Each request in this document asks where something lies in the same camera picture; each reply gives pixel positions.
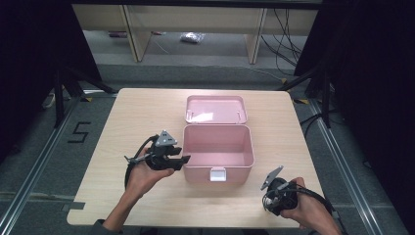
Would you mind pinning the pink packet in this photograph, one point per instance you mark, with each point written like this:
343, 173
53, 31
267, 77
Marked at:
117, 34

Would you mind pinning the small red item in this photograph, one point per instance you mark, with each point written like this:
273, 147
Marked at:
156, 33

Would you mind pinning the clear plastic bag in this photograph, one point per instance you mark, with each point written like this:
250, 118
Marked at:
192, 37

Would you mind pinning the person's left hand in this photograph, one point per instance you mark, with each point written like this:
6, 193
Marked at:
143, 179

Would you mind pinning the grey floor tape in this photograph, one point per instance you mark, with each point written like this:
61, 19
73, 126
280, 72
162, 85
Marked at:
75, 206

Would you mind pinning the aluminium floor rail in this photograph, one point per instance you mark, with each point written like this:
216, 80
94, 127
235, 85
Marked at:
341, 163
37, 163

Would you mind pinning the black tripod stand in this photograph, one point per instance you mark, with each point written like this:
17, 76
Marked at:
326, 98
59, 98

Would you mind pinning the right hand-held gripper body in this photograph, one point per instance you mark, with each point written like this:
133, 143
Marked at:
285, 196

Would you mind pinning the yellow black floor tape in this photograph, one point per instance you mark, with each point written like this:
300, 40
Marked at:
301, 101
284, 80
87, 99

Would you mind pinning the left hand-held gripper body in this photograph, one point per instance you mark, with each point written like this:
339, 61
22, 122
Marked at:
164, 139

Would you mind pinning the black curtain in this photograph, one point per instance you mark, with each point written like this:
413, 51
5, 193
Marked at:
375, 65
26, 49

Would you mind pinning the person's right hand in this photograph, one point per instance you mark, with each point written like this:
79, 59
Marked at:
310, 209

